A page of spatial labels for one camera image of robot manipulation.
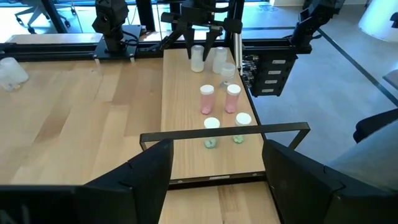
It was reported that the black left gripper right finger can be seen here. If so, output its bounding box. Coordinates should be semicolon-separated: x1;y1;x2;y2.
262;139;398;224

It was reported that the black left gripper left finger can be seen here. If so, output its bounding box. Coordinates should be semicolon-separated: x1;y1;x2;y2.
0;138;175;224

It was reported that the pink medicine bottle white cap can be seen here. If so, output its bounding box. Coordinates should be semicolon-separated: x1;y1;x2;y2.
224;83;242;114
199;84;215;115

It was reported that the black labelled drawer cabinet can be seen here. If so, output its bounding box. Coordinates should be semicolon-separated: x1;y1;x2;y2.
242;46;299;98

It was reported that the clear plastic cup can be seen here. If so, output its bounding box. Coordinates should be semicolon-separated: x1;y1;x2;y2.
212;46;228;75

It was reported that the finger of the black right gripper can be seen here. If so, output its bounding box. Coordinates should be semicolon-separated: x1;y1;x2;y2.
202;29;223;62
182;27;195;60

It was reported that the white round object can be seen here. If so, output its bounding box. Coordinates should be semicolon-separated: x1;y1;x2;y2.
357;0;398;44

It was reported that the office chair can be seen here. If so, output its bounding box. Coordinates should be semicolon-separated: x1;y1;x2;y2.
14;0;78;34

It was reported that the silver aluminium frame post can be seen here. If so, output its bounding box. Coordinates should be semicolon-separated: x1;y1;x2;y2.
233;32;244;77

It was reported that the person's leg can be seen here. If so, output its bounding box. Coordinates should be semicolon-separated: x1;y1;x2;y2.
328;119;398;192

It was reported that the clear labelled medicine bottle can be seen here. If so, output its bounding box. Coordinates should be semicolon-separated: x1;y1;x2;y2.
0;57;30;92

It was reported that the green medicine bottle white cap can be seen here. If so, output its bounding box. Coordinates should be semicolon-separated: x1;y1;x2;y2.
232;112;252;144
203;116;221;149

